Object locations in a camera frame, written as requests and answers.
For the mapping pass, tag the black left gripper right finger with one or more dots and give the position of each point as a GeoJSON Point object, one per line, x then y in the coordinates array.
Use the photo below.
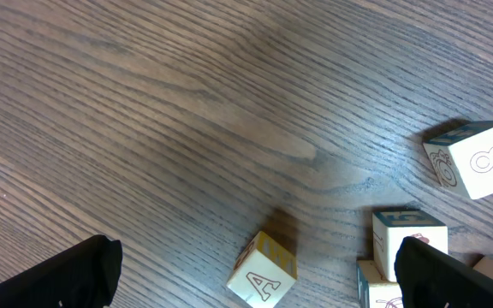
{"type": "Point", "coordinates": [430, 278]}

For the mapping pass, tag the wooden block far left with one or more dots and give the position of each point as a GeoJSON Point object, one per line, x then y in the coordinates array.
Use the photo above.
{"type": "Point", "coordinates": [463, 159]}

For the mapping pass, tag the wooden block yellow side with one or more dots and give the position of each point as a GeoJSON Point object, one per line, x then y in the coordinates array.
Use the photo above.
{"type": "Point", "coordinates": [263, 273]}

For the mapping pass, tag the wooden block red circle drawing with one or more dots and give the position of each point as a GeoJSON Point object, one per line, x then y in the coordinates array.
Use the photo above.
{"type": "Point", "coordinates": [374, 291]}

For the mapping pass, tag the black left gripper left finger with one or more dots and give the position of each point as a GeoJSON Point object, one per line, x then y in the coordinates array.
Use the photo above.
{"type": "Point", "coordinates": [85, 275]}

